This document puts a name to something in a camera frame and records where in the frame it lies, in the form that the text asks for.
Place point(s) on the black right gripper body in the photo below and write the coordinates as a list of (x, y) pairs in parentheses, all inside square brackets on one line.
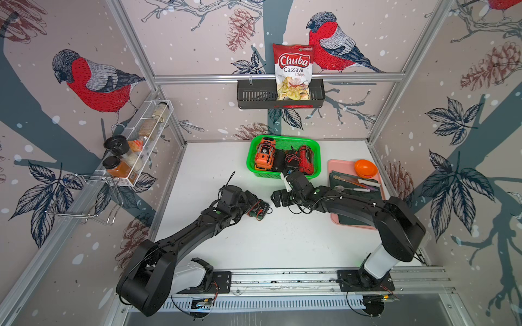
[(287, 198)]

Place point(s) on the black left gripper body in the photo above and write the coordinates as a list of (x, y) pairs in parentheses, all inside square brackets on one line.
[(242, 206)]

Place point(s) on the green multimeter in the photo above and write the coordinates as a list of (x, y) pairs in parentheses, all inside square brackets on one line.
[(259, 210)]

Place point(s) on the red multimeter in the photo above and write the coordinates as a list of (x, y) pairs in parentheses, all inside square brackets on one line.
[(306, 165)]

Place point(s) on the black multimeter face down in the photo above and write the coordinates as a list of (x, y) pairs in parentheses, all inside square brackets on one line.
[(279, 160)]

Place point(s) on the large orange multimeter face down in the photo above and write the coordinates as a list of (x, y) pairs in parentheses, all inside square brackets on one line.
[(265, 155)]

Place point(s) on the green plastic basket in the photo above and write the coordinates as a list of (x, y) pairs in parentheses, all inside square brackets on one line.
[(284, 143)]

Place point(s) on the black case with leads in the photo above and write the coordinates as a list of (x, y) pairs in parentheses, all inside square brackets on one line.
[(292, 159)]

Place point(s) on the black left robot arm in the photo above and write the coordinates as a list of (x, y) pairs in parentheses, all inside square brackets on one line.
[(147, 280)]

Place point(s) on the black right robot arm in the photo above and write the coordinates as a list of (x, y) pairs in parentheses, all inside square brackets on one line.
[(400, 231)]

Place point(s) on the pink tray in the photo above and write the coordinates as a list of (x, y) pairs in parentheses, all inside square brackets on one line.
[(347, 167)]

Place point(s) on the knife on board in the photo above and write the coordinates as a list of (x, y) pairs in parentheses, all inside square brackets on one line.
[(358, 182)]

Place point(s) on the orange bowl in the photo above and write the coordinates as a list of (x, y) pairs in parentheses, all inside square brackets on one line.
[(365, 169)]

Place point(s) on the orange spice jar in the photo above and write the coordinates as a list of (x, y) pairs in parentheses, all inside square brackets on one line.
[(116, 167)]

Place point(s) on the Chuba cassava chips bag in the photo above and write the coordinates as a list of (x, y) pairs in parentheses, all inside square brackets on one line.
[(293, 71)]

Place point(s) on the black lid spice jar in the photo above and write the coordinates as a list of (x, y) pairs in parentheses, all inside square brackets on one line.
[(118, 145)]

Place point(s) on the white handled spoon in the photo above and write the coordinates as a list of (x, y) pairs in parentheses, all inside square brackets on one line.
[(346, 189)]

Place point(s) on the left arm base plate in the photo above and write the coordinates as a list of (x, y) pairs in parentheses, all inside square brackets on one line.
[(214, 282)]

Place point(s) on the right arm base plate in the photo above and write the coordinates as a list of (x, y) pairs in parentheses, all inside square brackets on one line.
[(352, 280)]

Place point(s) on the black wall basket shelf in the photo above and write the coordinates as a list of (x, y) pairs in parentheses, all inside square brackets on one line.
[(264, 94)]

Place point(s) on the white wire spice rack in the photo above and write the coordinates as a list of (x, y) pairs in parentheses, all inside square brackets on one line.
[(143, 137)]

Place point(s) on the wire hook rack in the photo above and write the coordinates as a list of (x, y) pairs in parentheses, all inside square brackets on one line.
[(88, 198)]

